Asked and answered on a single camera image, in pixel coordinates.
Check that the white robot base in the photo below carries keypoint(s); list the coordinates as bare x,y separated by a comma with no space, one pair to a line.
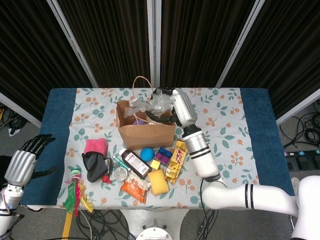
153,220

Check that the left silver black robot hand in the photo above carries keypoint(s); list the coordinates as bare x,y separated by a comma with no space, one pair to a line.
20,166

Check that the blue ball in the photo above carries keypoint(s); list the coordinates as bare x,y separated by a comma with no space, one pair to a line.
147,153

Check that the floral tablecloth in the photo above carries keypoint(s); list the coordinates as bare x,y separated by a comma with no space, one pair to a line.
100,105

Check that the transparent plastic bundle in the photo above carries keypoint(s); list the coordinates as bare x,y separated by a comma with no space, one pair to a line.
150,105

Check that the purple blue building block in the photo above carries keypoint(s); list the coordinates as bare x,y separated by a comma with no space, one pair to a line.
163,156

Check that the orange snack packet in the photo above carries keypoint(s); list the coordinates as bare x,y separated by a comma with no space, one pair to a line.
135,188

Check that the small red cap bottle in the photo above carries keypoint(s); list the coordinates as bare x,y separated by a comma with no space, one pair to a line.
106,178

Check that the round clear tin with clips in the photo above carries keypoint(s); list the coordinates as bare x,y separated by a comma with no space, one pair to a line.
121,173

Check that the brown medicine bottle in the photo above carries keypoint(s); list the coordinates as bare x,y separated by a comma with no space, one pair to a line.
136,163

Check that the dark grey cloth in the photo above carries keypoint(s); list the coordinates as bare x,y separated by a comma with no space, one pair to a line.
95,167

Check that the yellow candy bar wrapper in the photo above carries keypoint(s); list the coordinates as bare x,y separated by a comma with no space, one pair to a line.
177,161

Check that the black power strip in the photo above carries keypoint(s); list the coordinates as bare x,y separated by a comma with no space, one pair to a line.
302,153

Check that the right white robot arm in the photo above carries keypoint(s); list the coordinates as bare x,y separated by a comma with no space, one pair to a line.
205,162

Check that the yellow sponge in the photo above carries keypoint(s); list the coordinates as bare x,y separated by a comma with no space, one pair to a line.
158,182

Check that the black ribbed partition panel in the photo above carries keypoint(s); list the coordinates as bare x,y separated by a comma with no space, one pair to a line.
30,50
200,40
287,50
107,40

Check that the teal marker pen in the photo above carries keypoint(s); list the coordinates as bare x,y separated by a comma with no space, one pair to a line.
121,162

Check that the small yellow cube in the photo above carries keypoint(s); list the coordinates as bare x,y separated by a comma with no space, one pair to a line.
155,165

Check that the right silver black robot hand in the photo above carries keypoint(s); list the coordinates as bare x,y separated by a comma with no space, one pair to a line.
185,108

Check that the brown paper bag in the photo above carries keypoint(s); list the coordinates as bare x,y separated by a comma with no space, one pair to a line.
146,137

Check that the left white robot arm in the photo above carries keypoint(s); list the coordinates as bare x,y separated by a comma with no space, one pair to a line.
8,200

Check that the pink towel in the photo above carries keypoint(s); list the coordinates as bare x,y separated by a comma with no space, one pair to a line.
96,146

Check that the colourful feather toy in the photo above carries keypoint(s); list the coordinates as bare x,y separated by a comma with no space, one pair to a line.
73,195

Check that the black floor pedal unit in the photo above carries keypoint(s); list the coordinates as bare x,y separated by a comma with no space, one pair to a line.
302,163

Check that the blue table pad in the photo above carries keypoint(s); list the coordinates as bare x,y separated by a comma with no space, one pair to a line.
60,112

